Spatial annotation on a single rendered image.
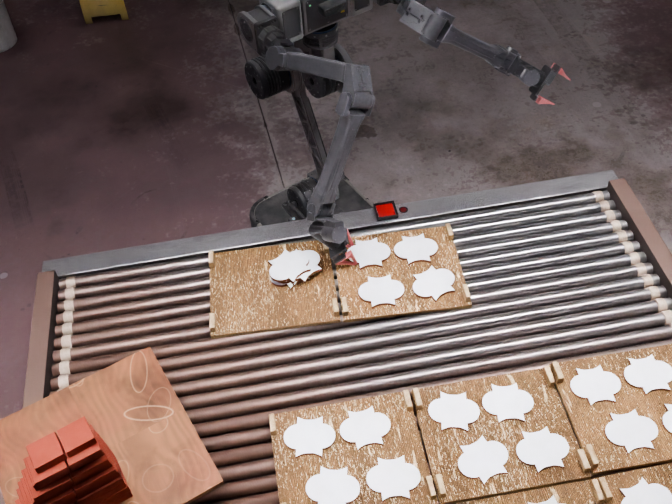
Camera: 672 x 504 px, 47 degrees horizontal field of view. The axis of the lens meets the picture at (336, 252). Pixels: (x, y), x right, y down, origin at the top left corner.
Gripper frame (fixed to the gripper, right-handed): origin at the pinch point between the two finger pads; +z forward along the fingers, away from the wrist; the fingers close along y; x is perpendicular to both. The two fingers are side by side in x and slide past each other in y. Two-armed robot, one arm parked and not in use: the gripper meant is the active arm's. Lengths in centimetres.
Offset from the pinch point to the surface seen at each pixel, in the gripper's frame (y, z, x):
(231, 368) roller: -37, -23, 35
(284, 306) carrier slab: -17.5, -14.1, 20.1
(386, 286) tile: -15.3, 5.0, -7.3
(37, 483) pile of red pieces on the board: -87, -78, 43
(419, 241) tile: 2.3, 13.7, -18.4
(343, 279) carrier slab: -9.3, -1.9, 4.1
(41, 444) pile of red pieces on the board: -79, -80, 40
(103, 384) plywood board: -45, -54, 56
